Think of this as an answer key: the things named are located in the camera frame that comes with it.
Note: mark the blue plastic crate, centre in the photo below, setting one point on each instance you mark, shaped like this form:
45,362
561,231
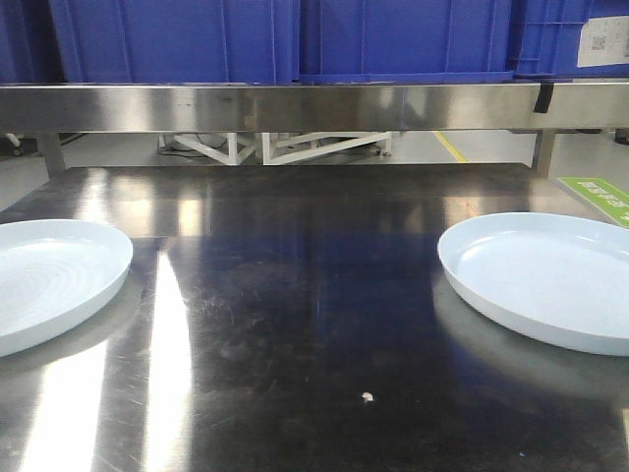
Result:
178,42

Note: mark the white metal frame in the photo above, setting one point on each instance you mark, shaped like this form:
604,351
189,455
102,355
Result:
233,148

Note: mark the green floor sign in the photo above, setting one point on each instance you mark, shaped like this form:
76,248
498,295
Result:
605,197

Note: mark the blue plastic crate, right labelled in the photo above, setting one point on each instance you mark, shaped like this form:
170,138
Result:
432,42

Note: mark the stainless steel shelf rail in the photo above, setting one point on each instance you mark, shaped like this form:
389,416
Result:
331,108

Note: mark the blue plastic crate, left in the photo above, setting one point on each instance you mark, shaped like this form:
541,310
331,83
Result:
29,48

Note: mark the light blue plate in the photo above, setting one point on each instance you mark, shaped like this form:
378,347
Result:
55,275
559,279

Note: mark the white paper label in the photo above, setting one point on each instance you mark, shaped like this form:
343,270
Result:
603,42

